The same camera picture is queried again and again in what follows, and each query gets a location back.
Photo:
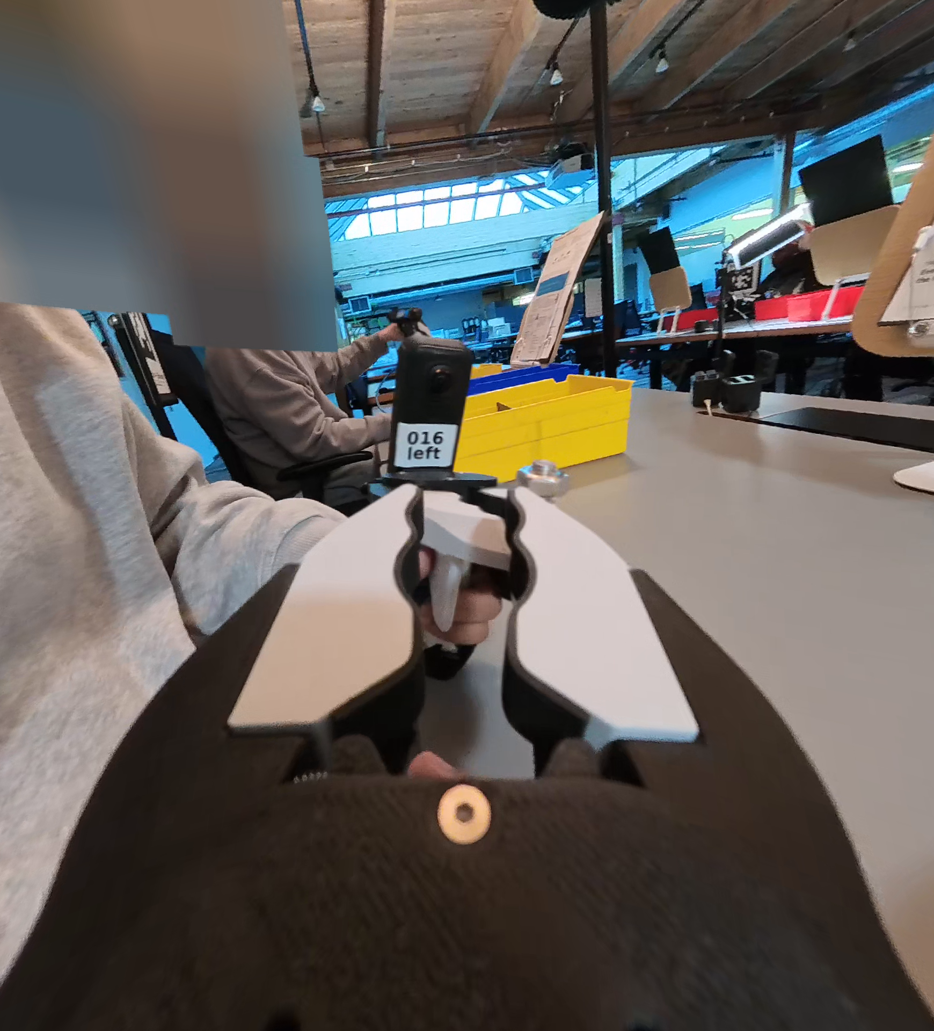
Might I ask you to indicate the white document stand with board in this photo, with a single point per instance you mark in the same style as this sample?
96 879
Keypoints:
902 306

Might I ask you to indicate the office desk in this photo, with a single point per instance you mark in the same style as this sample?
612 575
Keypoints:
676 334

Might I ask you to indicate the desk light bar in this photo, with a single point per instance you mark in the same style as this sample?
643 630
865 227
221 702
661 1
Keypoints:
769 238

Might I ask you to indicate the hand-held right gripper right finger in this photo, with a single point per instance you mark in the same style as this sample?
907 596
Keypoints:
604 644

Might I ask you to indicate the yellow plastic bin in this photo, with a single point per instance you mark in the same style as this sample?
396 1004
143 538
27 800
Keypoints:
487 371
547 427

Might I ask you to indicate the tan board stand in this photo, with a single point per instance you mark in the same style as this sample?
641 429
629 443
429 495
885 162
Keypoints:
670 286
853 250

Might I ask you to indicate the black office chair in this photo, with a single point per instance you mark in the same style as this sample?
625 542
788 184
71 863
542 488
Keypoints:
193 403

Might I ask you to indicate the blue plastic bin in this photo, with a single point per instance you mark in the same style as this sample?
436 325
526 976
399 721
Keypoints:
531 377

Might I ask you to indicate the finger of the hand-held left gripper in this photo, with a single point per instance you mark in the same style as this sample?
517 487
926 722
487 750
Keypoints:
467 540

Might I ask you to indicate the ceiling projector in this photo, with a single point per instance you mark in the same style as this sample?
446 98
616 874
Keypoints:
570 169

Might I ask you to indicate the steel hex nut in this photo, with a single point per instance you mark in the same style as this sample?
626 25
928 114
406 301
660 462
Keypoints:
543 483

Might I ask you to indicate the small black charger dock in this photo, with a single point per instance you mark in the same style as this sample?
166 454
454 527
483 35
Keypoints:
706 391
741 395

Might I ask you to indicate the person's right hand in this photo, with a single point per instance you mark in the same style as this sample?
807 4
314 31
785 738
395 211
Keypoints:
433 765

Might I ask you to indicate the grey desk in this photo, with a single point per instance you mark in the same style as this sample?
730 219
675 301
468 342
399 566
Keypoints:
757 604

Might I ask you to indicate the person's left hand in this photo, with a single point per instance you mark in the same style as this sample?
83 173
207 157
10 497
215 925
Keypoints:
483 604

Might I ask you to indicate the black flat desk panel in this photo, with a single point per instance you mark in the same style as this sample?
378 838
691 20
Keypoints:
878 431

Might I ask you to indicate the person's left forearm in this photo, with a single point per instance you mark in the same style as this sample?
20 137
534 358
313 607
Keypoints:
258 548

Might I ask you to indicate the person's grey sweatshirt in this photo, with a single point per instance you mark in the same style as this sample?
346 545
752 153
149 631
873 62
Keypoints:
48 604

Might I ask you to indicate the red plastic bin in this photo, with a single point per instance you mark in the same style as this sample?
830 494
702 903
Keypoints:
692 320
805 306

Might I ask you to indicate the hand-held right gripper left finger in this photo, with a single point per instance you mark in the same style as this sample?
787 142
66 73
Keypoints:
330 636

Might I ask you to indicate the cardboard document stand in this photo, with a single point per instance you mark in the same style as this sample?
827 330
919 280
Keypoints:
555 298

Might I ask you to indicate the black pillar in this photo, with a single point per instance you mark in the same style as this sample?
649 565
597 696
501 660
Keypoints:
602 201

